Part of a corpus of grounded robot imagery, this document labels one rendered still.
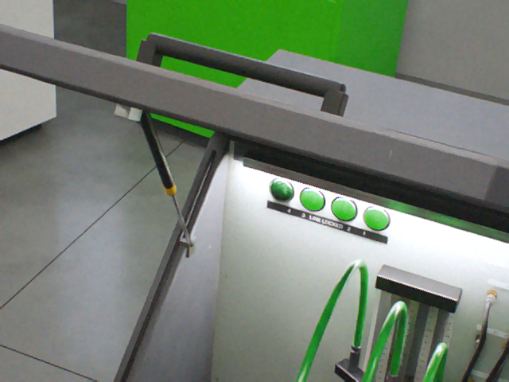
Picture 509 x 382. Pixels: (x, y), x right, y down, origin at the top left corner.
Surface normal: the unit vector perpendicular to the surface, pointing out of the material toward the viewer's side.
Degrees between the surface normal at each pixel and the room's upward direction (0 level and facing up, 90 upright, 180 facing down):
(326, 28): 90
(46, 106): 90
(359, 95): 0
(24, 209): 0
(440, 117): 0
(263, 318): 90
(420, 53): 90
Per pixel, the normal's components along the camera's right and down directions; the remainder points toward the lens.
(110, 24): 0.08, -0.85
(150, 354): 0.92, 0.27
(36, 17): 0.80, 0.37
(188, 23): -0.48, 0.42
